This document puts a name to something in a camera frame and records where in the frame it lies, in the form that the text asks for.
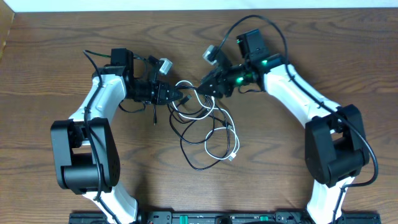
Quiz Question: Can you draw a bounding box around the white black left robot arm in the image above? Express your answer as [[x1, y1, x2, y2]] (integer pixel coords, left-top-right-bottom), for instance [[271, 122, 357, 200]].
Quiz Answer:
[[50, 48, 182, 223]]

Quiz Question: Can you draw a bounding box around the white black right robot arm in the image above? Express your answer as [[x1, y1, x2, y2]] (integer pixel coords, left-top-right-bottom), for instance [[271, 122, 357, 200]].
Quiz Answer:
[[198, 29, 370, 223]]

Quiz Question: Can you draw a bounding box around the cardboard panel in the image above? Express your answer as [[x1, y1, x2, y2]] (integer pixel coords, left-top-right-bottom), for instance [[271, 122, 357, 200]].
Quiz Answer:
[[0, 0, 15, 57]]

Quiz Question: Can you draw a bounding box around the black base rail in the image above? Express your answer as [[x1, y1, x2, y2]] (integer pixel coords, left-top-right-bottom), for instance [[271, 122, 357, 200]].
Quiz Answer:
[[68, 210, 382, 224]]

